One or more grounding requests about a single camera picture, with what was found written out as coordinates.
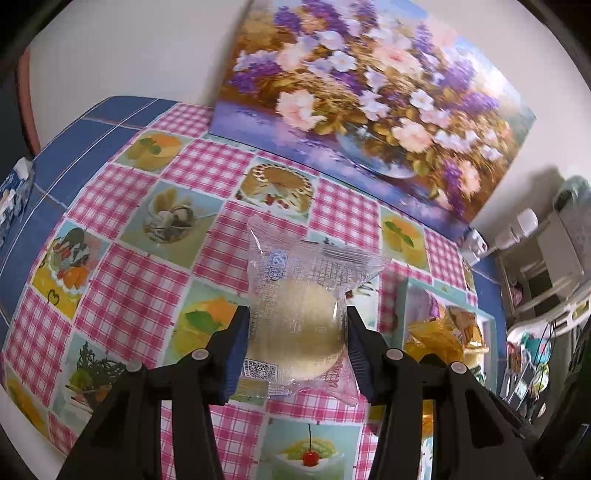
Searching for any white teal-rimmed tray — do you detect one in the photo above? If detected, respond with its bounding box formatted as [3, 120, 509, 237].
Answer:
[389, 277, 500, 480]

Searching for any beige swiss roll packet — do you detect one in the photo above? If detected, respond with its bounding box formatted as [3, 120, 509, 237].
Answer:
[448, 306, 486, 349]

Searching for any white shelf unit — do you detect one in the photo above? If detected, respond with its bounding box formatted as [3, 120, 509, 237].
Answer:
[496, 176, 590, 340]

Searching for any yellow clear cake packet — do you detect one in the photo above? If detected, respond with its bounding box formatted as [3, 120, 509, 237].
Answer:
[404, 320, 465, 365]

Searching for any checkered picture tablecloth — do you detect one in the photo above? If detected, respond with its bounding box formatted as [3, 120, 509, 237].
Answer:
[0, 95, 507, 480]

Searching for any blue white tissue pack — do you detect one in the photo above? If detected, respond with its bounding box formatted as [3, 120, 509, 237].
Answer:
[0, 157, 35, 246]

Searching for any purple swiss roll packet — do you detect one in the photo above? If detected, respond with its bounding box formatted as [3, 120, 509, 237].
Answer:
[407, 287, 446, 323]

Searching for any cluttered basket of items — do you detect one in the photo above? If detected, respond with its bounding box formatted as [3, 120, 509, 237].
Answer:
[500, 322, 556, 424]

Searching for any flower painting canvas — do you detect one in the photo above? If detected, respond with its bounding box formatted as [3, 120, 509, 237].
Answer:
[211, 1, 536, 240]

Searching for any round pastry clear wrapper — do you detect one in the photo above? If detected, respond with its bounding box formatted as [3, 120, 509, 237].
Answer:
[242, 215, 389, 406]

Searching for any white bulb socket lamp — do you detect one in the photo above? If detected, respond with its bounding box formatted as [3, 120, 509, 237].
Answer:
[460, 208, 539, 266]

